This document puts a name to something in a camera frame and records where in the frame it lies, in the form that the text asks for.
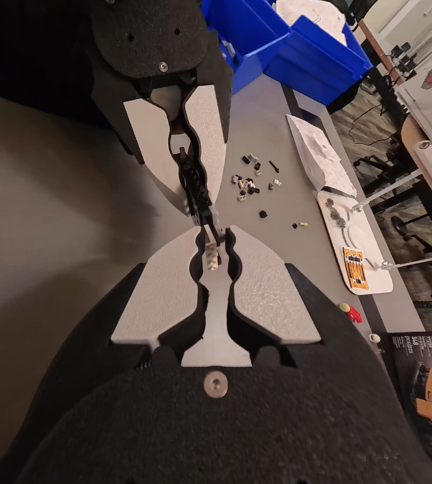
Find black office chair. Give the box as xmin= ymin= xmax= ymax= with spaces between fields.
xmin=352 ymin=150 xmax=407 ymax=198
xmin=389 ymin=215 xmax=432 ymax=300

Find blue plastic bin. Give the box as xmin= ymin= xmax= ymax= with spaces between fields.
xmin=201 ymin=0 xmax=291 ymax=96
xmin=264 ymin=15 xmax=374 ymax=107

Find black toy brick assembly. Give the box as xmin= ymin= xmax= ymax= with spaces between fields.
xmin=178 ymin=147 xmax=226 ymax=247

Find clear bag of black pieces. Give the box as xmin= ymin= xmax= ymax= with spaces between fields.
xmin=324 ymin=197 xmax=350 ymax=230

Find red toy brick piece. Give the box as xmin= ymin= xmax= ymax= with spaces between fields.
xmin=339 ymin=302 xmax=364 ymax=324

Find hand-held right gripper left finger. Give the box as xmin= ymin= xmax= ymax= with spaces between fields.
xmin=110 ymin=227 xmax=207 ymax=346

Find grey desk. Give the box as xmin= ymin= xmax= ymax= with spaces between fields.
xmin=0 ymin=74 xmax=427 ymax=484

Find group of black devices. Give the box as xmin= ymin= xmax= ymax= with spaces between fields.
xmin=389 ymin=41 xmax=420 ymax=71

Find yellow car toy box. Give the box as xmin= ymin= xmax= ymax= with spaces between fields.
xmin=374 ymin=330 xmax=432 ymax=484

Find large printed paper bag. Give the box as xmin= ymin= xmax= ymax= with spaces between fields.
xmin=276 ymin=0 xmax=348 ymax=43

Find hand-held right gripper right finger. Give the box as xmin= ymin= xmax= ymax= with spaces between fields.
xmin=225 ymin=225 xmax=322 ymax=346

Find white toy brick plate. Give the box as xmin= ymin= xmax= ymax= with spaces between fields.
xmin=203 ymin=242 xmax=223 ymax=271

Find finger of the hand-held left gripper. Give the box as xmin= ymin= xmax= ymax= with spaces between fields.
xmin=183 ymin=83 xmax=229 ymax=205
xmin=123 ymin=97 xmax=194 ymax=218

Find scattered small toy brick pieces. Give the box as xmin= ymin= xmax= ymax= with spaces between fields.
xmin=231 ymin=153 xmax=310 ymax=230

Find orange sticker sheet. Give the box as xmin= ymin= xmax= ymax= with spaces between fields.
xmin=341 ymin=246 xmax=370 ymax=291

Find opened printed paper bag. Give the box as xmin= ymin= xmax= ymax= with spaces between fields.
xmin=286 ymin=113 xmax=358 ymax=198

